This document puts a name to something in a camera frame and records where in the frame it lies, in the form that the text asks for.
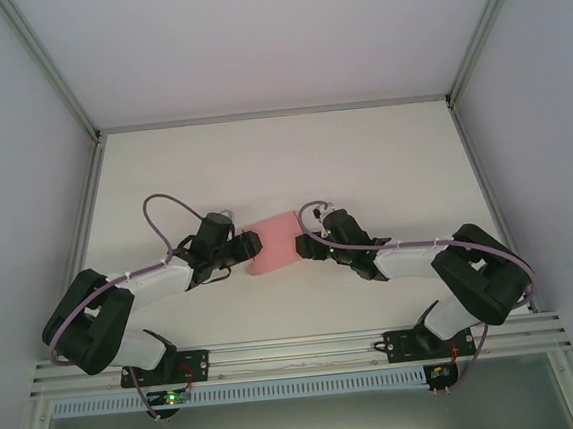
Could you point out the grey metal panel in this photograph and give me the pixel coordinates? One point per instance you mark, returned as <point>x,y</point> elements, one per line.
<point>305,428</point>

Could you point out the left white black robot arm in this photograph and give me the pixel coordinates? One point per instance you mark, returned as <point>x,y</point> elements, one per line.
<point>157,281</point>

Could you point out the small green circuit board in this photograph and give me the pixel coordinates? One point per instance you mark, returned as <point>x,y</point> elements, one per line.
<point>439,373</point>

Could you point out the pink paper box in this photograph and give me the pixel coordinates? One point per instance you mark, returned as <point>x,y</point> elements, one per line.
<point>276,245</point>

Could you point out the circuit board with green light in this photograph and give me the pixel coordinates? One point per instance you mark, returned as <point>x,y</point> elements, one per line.
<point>171,398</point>

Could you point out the aluminium frame post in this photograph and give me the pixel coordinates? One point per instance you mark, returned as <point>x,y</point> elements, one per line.
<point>47,65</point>
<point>488,21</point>

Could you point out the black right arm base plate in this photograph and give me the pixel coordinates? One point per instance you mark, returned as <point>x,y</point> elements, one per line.
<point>401,347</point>

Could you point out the aluminium frame crossbar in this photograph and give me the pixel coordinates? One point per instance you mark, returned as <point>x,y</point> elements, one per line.
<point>272,113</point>

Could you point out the black round mounting disc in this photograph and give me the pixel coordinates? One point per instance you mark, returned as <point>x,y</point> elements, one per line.
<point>166,414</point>
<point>444,385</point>

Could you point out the aluminium mounting rail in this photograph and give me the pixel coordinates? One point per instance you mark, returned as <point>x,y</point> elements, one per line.
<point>299,356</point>

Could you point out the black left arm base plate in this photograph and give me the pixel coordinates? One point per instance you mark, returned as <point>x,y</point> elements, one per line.
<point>197,365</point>

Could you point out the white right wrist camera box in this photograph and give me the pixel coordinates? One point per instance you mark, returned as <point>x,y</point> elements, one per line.
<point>323,208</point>

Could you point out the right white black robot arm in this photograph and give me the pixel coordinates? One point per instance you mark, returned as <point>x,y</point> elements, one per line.
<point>406,261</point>

